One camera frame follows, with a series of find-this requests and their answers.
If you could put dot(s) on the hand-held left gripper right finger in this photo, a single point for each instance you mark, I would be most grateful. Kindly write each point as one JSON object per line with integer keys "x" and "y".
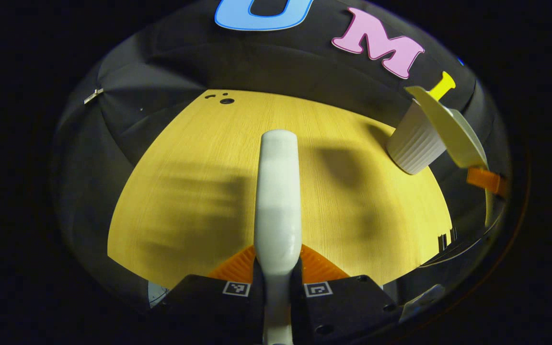
{"x": 297, "y": 311}

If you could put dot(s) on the wooden desktop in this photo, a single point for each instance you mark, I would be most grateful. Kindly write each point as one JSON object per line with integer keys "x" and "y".
{"x": 185, "y": 143}

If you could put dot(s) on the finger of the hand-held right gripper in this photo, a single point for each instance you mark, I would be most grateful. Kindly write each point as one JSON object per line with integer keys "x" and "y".
{"x": 484, "y": 179}

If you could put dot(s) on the silver metal clip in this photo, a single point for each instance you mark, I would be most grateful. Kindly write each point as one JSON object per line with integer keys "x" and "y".
{"x": 93, "y": 96}

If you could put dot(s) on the black backdrop cloth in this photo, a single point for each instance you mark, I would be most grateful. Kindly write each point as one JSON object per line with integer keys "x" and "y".
{"x": 185, "y": 62}

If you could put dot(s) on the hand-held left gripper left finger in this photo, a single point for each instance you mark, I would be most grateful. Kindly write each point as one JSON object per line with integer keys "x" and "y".
{"x": 258, "y": 311}

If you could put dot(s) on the black table clamp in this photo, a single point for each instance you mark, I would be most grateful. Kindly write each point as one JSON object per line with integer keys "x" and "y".
{"x": 442, "y": 241}
{"x": 453, "y": 234}

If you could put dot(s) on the white ribbed garbage bin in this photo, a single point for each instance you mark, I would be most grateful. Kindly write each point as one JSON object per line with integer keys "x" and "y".
{"x": 415, "y": 143}

